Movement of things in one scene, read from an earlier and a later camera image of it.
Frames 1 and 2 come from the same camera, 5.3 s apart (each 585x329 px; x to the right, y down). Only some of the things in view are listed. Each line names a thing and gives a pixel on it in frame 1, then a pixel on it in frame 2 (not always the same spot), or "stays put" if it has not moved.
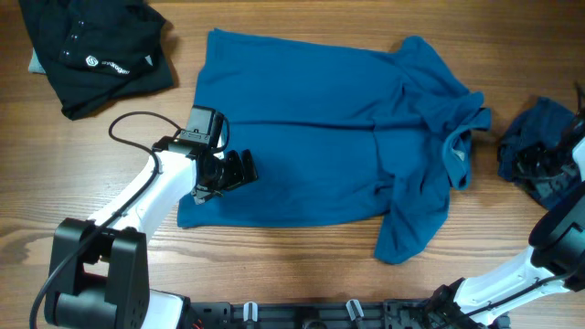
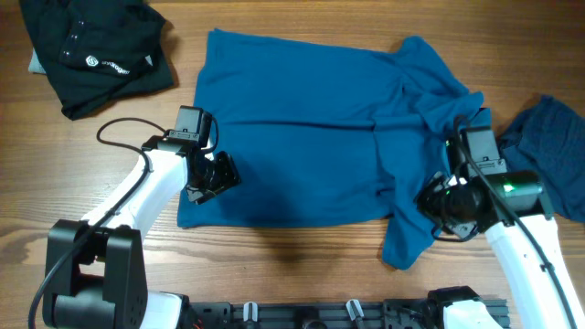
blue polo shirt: [340, 133] stays put
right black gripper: [521, 169] → [424, 199]
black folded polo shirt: [99, 50] stays put
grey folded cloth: [35, 64] stays put
